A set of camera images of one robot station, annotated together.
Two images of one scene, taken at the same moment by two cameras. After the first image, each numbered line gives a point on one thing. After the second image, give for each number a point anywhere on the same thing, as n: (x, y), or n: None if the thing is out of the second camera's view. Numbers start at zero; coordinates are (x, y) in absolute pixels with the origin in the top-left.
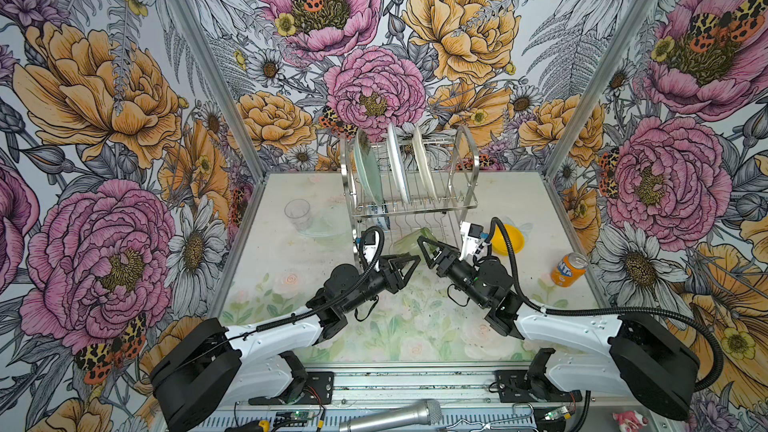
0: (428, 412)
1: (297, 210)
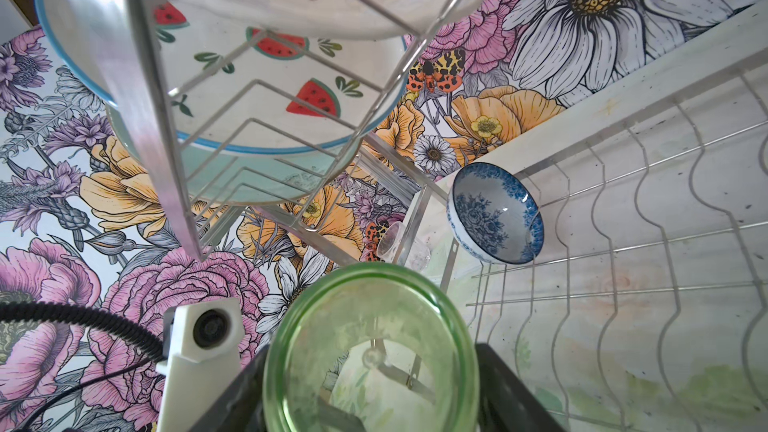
0: None
1: (397, 245)
